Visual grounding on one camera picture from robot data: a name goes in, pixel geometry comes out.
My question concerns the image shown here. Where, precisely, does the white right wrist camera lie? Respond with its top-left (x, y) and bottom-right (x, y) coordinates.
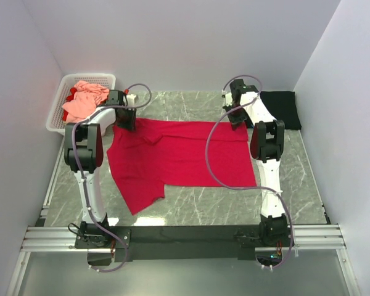
top-left (221, 89), bottom-right (232, 107)

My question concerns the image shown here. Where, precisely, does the red t shirt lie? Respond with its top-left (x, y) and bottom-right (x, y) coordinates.
top-left (107, 118), bottom-right (257, 215)
top-left (62, 88), bottom-right (80, 123)

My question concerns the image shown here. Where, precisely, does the folded black t shirt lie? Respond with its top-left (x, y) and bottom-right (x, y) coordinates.
top-left (260, 91), bottom-right (302, 130)

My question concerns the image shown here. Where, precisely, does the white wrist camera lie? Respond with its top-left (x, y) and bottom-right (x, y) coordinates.
top-left (221, 89), bottom-right (232, 107)
top-left (124, 89), bottom-right (139, 108)

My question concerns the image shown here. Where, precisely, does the aluminium rail frame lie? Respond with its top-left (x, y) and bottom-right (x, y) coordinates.
top-left (6, 197), bottom-right (361, 296)

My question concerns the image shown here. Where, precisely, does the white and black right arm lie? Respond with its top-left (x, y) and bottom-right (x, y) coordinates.
top-left (222, 75), bottom-right (289, 246)

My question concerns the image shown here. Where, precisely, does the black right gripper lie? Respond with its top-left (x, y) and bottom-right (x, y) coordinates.
top-left (222, 103), bottom-right (247, 131)

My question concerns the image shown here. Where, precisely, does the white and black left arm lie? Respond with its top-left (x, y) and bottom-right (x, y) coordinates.
top-left (64, 88), bottom-right (140, 249)

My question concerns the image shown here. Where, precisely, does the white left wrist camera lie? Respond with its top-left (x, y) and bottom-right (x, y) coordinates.
top-left (124, 89), bottom-right (139, 108)

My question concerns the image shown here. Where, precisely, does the pink t shirt in basket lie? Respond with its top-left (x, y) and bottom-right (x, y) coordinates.
top-left (74, 80), bottom-right (109, 121)

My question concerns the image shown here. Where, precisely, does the red t shirt in basket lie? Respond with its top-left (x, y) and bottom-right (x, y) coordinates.
top-left (62, 88), bottom-right (80, 123)

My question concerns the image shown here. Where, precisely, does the white plastic laundry basket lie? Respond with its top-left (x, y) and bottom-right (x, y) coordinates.
top-left (46, 73), bottom-right (116, 136)

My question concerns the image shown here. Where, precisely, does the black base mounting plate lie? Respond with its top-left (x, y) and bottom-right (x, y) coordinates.
top-left (75, 225), bottom-right (293, 262)

